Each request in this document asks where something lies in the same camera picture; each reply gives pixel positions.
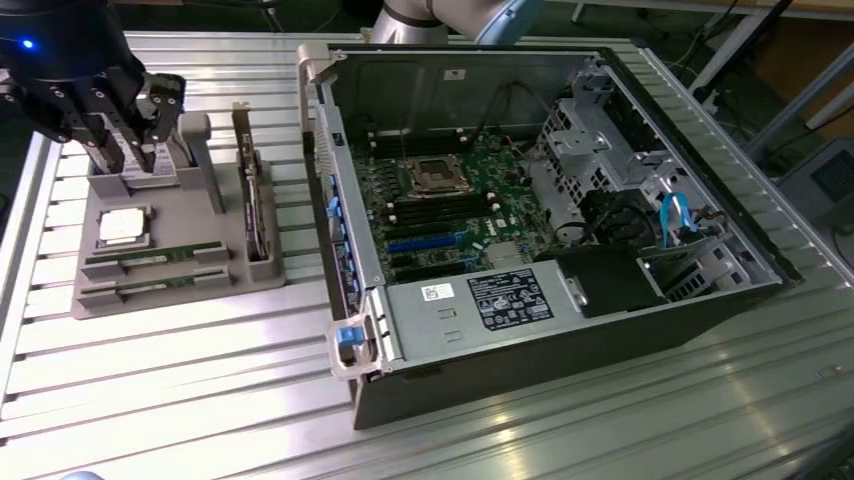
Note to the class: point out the black RAM slot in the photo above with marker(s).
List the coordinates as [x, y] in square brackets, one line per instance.
[414, 145]
[443, 207]

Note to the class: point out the grey power supply unit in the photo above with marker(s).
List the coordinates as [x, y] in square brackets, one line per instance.
[434, 320]

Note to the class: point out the silver chipset heatsink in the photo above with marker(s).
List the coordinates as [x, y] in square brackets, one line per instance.
[506, 256]

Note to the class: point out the metal disk bay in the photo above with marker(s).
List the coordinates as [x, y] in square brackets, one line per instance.
[588, 160]

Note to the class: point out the blue case latch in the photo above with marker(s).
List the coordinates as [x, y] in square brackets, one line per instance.
[347, 336]

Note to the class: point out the metal CPU socket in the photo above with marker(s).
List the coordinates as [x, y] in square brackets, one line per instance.
[433, 176]

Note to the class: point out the grey parts rack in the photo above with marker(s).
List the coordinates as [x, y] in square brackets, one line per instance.
[181, 235]

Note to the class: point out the white desk frame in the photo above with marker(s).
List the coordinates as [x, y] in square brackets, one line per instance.
[741, 40]

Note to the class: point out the silver CPU chip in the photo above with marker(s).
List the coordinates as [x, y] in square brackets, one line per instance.
[126, 226]

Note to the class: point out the black open PC case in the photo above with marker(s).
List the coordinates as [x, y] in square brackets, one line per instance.
[534, 360]

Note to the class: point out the grey computer tower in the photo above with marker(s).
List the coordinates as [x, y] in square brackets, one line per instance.
[824, 185]

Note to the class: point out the green motherboard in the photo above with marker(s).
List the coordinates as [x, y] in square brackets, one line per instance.
[497, 170]

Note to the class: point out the green RAM stick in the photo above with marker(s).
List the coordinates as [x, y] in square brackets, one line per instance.
[157, 252]
[157, 282]

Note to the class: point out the silver hard disk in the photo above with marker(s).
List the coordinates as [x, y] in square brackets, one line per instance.
[157, 177]

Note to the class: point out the blue rounded object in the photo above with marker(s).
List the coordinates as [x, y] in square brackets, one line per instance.
[83, 475]

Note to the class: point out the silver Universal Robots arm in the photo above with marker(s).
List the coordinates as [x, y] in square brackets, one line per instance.
[434, 15]

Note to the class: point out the graphics card with metal bracket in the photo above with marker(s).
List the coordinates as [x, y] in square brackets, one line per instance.
[253, 200]

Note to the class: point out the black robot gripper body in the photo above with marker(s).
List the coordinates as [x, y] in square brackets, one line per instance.
[60, 35]

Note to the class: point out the blue expansion slot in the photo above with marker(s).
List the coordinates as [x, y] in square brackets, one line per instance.
[427, 243]

